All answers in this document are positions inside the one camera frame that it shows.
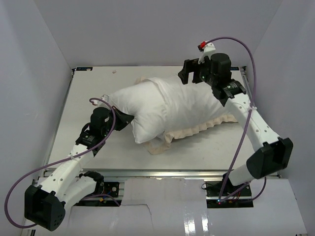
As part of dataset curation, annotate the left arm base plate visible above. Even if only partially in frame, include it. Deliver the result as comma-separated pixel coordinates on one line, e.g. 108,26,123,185
75,181,124,207

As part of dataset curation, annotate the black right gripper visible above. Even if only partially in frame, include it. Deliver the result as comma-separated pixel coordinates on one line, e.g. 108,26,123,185
178,56,217,87

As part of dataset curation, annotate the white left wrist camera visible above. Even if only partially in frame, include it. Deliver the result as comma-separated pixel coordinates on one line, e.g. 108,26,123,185
100,94,110,103

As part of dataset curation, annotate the white pillow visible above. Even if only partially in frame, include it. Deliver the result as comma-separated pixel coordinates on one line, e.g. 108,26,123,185
109,77,167,144

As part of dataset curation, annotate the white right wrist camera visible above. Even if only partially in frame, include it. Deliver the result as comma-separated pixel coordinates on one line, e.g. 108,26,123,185
198,41,216,64

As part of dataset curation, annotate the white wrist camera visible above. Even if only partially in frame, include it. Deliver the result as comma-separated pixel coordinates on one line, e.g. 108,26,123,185
198,41,216,64
100,94,110,103

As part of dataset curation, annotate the aluminium front table rail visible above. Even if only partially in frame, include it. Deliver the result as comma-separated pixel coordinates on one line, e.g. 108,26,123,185
74,168,227,180

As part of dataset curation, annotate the blue left corner label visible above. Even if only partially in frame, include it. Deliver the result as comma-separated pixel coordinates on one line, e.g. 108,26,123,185
75,67,93,71

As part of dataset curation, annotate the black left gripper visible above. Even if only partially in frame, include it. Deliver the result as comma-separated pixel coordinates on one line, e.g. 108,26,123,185
102,106,134,137

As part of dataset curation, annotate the grey and cream pillowcase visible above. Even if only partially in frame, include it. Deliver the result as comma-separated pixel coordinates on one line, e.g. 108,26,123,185
135,77,237,155

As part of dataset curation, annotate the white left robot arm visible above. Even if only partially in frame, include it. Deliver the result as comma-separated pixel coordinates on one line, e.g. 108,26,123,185
24,107,134,231

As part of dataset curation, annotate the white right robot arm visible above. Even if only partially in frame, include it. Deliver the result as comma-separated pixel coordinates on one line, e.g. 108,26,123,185
178,53,293,196

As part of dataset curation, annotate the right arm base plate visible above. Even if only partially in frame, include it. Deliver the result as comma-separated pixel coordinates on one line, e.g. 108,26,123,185
201,180,253,209

